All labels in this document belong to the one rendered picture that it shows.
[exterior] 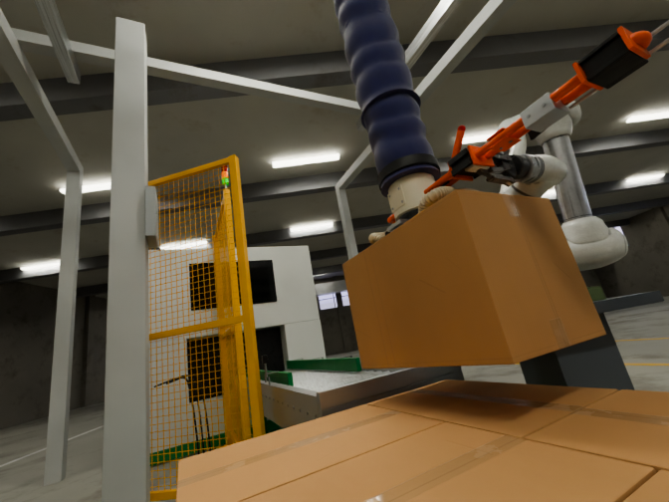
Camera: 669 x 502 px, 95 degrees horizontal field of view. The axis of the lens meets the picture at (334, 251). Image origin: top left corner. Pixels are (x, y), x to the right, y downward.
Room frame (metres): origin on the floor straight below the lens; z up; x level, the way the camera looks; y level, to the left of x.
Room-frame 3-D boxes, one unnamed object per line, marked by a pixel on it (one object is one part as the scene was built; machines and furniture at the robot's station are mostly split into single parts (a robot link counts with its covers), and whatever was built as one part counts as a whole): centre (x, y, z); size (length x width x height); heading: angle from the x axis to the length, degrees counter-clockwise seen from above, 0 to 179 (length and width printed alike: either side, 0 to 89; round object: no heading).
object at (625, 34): (0.50, -0.59, 1.21); 0.08 x 0.07 x 0.05; 28
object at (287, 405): (2.25, 0.68, 0.50); 2.31 x 0.05 x 0.19; 28
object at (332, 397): (1.36, -0.16, 0.58); 0.70 x 0.03 x 0.06; 118
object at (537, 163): (0.91, -0.65, 1.20); 0.09 x 0.06 x 0.09; 27
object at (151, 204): (1.60, 1.00, 1.62); 0.20 x 0.05 x 0.30; 28
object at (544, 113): (0.63, -0.54, 1.20); 0.07 x 0.07 x 0.04; 28
